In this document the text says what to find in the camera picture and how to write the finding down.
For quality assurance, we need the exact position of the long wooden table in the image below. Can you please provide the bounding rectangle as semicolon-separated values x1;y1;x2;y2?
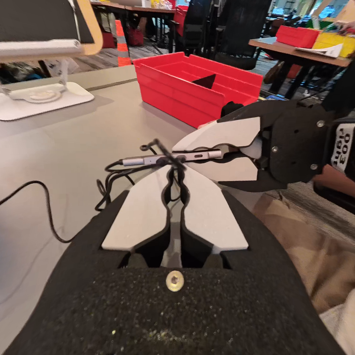
92;0;178;53

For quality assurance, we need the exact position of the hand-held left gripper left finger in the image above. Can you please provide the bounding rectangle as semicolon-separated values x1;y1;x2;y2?
101;166;171;252

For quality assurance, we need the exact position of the white paper sheet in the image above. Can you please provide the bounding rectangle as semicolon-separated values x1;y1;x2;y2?
295;43;344;59

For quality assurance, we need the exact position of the grey USB hub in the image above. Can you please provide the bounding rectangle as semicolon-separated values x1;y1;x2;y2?
94;150;223;212

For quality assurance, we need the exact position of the red storage bin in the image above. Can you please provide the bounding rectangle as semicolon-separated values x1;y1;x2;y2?
133;52;263;129

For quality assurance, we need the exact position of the white folding stand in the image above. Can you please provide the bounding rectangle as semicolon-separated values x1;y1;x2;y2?
0;39;95;121

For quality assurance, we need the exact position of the grey desk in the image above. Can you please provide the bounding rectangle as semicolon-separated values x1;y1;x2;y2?
0;64;267;350

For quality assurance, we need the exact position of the orange traffic cone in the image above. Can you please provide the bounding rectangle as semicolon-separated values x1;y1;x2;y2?
114;19;132;67

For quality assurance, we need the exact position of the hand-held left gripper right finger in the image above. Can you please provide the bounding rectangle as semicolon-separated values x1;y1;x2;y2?
180;166;249;255

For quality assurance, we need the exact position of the small red bin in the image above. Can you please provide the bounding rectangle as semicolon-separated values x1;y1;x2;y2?
276;25;321;48

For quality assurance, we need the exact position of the yellow bin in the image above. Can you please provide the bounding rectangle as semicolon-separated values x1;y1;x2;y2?
313;31;355;58

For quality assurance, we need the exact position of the black office chair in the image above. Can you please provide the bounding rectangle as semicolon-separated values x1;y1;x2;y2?
183;0;272;70

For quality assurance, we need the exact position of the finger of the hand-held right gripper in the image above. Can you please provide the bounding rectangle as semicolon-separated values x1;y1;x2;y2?
191;156;259;182
172;116;264;160

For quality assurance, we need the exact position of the person's right hand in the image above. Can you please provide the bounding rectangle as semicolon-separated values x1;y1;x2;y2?
319;164;355;193

